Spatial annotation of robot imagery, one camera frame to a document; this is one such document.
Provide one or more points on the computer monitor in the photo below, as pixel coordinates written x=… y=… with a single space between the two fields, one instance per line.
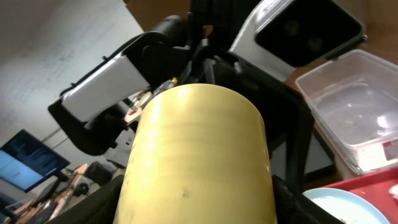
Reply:
x=26 y=161

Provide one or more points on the clear plastic bin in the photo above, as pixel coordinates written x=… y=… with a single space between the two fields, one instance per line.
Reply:
x=354 y=101

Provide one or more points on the red serving tray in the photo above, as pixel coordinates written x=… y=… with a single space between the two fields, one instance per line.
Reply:
x=374 y=188

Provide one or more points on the black plastic tray bin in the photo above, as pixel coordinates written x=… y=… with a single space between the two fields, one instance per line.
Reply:
x=319 y=164

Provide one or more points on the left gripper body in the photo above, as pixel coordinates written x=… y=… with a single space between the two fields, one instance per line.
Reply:
x=225 y=54

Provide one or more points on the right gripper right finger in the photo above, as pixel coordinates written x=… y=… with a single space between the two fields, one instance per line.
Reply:
x=294 y=208

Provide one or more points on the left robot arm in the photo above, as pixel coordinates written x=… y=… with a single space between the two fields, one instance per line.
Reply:
x=190 y=41

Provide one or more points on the light blue plate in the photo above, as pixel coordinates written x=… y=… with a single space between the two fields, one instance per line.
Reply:
x=345 y=206

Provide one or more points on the yellow cup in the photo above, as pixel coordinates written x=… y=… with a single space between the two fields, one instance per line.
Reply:
x=199 y=156

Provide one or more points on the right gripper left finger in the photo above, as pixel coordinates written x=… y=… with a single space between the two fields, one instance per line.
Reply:
x=98 y=208

